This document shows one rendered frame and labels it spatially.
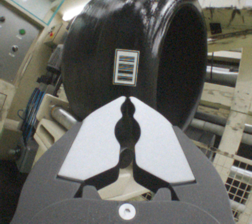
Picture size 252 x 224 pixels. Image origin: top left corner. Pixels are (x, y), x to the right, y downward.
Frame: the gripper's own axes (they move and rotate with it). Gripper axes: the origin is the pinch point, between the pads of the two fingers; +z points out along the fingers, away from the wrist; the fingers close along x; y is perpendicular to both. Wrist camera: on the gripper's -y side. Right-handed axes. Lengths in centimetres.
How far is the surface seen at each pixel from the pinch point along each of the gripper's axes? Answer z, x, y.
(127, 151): 8.9, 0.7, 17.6
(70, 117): 23.0, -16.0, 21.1
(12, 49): 57, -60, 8
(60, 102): 32.9, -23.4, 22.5
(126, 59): 13.9, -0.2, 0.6
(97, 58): 15.9, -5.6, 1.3
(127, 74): 13.1, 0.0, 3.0
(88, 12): 27.2, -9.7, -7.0
